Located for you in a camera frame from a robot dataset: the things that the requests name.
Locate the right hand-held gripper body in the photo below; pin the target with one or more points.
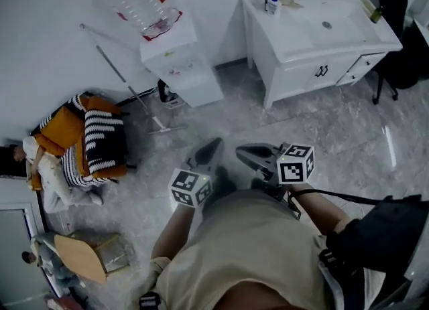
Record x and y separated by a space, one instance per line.
295 164

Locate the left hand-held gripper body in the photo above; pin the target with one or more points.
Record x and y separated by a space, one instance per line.
191 188

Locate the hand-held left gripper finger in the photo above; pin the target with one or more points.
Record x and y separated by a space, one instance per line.
196 159
214 163

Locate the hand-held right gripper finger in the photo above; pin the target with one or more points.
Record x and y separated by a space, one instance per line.
264 150
263 166

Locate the white water dispenser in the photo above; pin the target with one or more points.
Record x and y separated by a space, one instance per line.
187 81

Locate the person's right forearm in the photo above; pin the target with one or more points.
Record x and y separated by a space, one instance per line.
321 211

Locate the person's left forearm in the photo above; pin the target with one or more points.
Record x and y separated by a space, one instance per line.
171 231

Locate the black shoulder bag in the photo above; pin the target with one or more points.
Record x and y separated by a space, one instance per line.
385 231

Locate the white sink vanity cabinet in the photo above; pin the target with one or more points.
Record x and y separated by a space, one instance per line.
301 67

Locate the person's left leg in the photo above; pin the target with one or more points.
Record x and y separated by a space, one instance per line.
224 183

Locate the person's beige shirt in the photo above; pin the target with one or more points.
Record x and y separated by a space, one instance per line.
248 241

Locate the black blanket white scalloped stripes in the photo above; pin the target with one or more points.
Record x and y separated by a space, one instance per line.
107 141

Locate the white mop with metal pole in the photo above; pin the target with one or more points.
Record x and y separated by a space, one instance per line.
120 77

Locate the black white striped cushion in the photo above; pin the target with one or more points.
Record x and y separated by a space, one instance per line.
72 168

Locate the wooden side table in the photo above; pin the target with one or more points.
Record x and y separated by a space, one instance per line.
78 256

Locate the orange sofa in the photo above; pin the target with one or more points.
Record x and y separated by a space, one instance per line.
60 131

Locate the olive green bottle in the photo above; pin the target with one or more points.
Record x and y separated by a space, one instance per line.
375 15

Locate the black flat screen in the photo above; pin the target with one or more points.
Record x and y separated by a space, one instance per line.
8 164

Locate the black office chair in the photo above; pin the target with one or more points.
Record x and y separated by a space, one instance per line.
395 7

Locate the white framed glass door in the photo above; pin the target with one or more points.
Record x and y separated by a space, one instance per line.
13 251

